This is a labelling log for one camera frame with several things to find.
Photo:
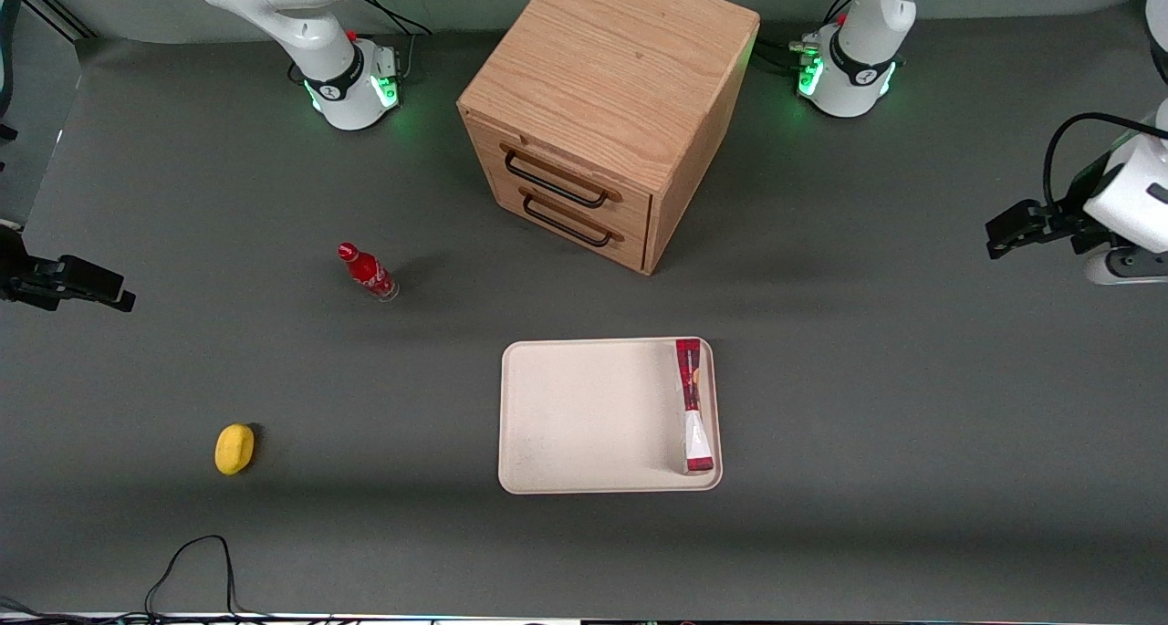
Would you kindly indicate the red cookie box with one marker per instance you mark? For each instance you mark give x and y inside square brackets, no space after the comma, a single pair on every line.
[693,406]

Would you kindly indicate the black aluminium frame rail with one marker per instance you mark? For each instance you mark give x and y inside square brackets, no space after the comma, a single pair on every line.
[59,15]

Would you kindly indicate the red cola bottle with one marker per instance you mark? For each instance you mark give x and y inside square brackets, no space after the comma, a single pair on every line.
[370,274]

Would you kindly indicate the beige plastic tray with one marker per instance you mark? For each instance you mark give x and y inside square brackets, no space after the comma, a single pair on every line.
[593,415]

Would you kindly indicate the wooden drawer cabinet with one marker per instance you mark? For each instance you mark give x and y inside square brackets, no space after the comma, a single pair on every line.
[611,68]

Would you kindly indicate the yellow lemon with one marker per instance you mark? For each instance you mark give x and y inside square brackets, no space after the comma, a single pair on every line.
[234,449]

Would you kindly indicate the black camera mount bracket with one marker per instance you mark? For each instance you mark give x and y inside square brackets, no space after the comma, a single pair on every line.
[1090,182]

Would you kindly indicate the black stand post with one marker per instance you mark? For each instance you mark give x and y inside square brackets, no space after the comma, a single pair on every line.
[7,50]

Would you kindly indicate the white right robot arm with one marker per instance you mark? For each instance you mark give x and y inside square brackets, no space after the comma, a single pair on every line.
[333,78]

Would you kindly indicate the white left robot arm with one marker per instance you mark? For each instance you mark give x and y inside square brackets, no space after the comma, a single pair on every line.
[853,73]

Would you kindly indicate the wooden drawer front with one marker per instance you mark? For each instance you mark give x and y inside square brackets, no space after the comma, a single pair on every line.
[634,246]
[630,207]

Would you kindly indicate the dark grey table mat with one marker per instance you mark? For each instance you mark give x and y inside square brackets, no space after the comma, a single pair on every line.
[867,424]

